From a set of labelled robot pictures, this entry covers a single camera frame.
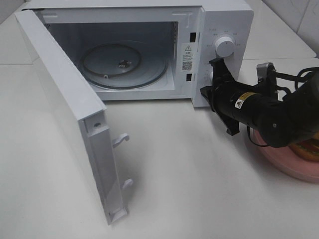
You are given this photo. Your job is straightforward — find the white microwave door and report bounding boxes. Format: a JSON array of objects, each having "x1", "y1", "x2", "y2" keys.
[{"x1": 15, "y1": 10, "x2": 129, "y2": 224}]

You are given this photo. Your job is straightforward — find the glass microwave turntable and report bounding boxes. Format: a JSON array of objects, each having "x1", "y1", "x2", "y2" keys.
[{"x1": 78, "y1": 41, "x2": 169, "y2": 90}]

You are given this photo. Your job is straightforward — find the burger with sesame bun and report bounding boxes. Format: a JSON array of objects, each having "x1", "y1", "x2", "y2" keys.
[{"x1": 289, "y1": 133, "x2": 319, "y2": 162}]

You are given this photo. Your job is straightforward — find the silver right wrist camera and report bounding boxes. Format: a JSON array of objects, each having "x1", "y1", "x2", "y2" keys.
[{"x1": 256, "y1": 62, "x2": 277, "y2": 86}]

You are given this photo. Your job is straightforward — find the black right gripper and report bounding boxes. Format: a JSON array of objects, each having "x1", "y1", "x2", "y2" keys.
[{"x1": 200, "y1": 58, "x2": 264, "y2": 136}]

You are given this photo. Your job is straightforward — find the white timer knob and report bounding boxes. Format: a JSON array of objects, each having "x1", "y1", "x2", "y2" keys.
[{"x1": 209, "y1": 71, "x2": 214, "y2": 85}]

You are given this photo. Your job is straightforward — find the pink round plate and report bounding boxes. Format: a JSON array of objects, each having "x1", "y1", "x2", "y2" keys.
[{"x1": 251, "y1": 129, "x2": 319, "y2": 185}]

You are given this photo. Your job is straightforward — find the upper white power knob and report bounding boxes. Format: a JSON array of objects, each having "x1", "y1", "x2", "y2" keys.
[{"x1": 215, "y1": 36, "x2": 235, "y2": 57}]

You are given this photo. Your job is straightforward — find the white microwave oven body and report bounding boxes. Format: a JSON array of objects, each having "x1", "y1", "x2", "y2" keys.
[{"x1": 21, "y1": 0, "x2": 254, "y2": 107}]

